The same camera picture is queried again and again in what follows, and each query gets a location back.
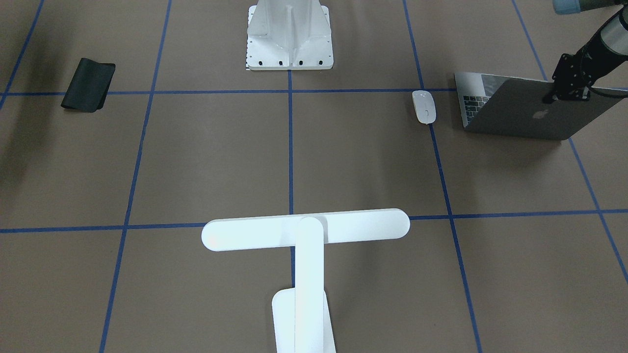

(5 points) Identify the black folded mouse pad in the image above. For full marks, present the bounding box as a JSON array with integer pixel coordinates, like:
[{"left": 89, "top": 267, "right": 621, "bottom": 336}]
[{"left": 60, "top": 57, "right": 116, "bottom": 113}]

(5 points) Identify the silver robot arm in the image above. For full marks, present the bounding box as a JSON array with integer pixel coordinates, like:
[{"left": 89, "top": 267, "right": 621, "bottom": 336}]
[{"left": 542, "top": 0, "right": 628, "bottom": 103}]

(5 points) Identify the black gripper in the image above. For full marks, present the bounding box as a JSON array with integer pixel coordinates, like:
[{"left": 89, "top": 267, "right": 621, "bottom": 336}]
[{"left": 542, "top": 53, "right": 595, "bottom": 103}]

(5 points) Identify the white computer mouse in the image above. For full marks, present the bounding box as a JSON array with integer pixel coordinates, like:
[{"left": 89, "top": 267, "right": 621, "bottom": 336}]
[{"left": 411, "top": 90, "right": 437, "bottom": 125}]

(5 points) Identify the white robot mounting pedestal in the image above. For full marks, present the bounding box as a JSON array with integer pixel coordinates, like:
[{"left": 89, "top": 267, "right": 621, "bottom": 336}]
[{"left": 245, "top": 0, "right": 334, "bottom": 70}]

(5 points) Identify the grey laptop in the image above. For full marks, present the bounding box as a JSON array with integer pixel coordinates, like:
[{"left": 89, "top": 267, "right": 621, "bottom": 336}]
[{"left": 454, "top": 72, "right": 627, "bottom": 141}]

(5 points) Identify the white desk lamp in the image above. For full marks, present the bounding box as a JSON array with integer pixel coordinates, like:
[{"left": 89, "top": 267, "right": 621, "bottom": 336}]
[{"left": 201, "top": 208, "right": 411, "bottom": 353}]

